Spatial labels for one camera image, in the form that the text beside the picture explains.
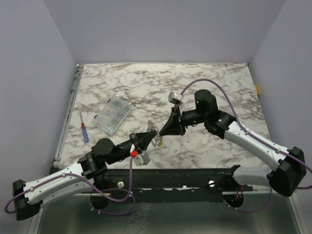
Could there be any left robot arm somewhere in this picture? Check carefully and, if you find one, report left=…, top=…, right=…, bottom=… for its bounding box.
left=9, top=131, right=157, bottom=221

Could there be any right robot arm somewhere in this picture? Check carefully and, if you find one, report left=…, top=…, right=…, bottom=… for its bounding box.
left=160, top=90, right=307, bottom=197

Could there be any clear plastic screw box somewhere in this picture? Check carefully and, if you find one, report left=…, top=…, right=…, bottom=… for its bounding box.
left=92, top=96, right=133, bottom=136

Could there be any blue red screwdriver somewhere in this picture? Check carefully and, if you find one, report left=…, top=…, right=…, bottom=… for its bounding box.
left=79, top=112, right=89, bottom=143

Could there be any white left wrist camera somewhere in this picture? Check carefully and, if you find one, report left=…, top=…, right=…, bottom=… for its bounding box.
left=131, top=150, right=150, bottom=166

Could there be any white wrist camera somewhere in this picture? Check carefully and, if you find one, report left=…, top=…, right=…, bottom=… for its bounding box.
left=168, top=92, right=183, bottom=105
left=131, top=150, right=150, bottom=166

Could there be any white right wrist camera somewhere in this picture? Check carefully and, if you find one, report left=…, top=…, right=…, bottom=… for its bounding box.
left=168, top=92, right=183, bottom=105

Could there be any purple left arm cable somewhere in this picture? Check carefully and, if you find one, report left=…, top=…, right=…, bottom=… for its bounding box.
left=4, top=156, right=137, bottom=215

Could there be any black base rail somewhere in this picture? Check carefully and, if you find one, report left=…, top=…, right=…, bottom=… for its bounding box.
left=50, top=167, right=259, bottom=204

